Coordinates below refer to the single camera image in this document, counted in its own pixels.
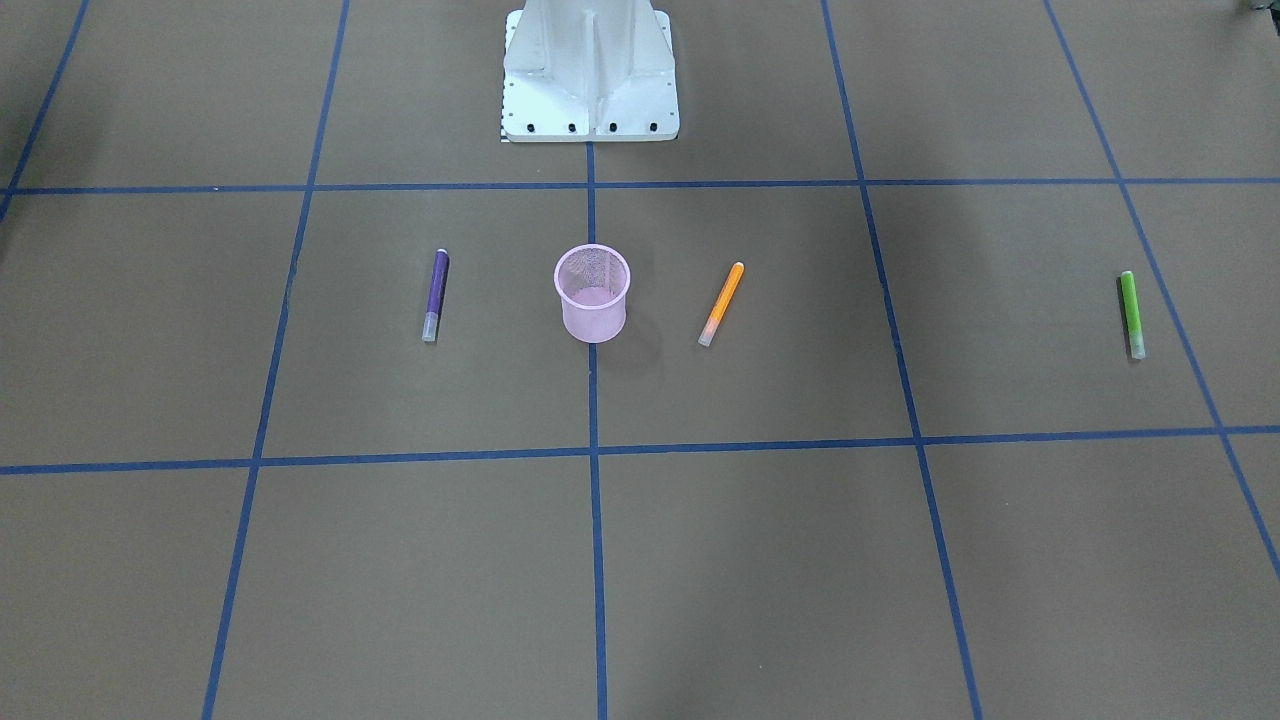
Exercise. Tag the green highlighter pen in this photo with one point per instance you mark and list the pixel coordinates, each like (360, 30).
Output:
(1135, 341)

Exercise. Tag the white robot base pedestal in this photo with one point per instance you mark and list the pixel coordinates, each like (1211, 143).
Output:
(589, 72)

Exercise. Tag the purple highlighter pen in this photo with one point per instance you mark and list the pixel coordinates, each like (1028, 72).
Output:
(436, 294)

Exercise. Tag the pink mesh pen holder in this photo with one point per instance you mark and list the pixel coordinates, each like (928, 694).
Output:
(592, 282)

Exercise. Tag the orange highlighter pen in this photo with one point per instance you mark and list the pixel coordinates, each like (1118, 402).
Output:
(721, 305)

